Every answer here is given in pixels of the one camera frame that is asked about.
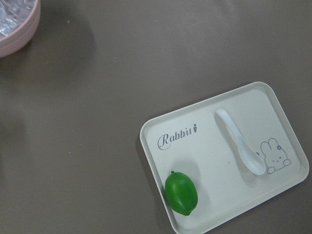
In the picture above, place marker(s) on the white ceramic spoon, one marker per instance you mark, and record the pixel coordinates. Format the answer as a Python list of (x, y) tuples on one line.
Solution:
[(249, 157)]

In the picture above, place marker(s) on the pink ribbed bowl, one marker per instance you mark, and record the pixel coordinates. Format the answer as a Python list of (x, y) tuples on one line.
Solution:
[(19, 20)]

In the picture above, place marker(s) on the cream rabbit tray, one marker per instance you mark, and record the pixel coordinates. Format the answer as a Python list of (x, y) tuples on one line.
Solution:
[(194, 140)]

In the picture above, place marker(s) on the green lime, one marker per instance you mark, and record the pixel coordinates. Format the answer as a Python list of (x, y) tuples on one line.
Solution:
[(181, 193)]

